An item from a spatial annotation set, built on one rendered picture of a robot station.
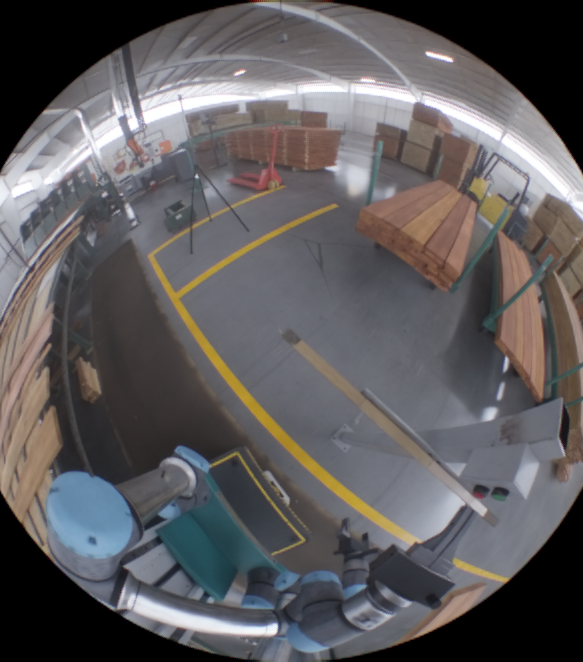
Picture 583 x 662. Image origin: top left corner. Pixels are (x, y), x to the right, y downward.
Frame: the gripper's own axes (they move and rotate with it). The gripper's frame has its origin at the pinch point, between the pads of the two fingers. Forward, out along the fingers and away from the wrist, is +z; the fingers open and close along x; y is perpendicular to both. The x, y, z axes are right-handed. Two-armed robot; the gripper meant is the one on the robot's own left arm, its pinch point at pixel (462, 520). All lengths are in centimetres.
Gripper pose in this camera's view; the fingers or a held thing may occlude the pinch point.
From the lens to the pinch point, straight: 37.2
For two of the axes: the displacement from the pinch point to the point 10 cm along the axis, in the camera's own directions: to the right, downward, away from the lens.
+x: -6.2, -3.8, 6.8
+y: -3.0, -6.9, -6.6
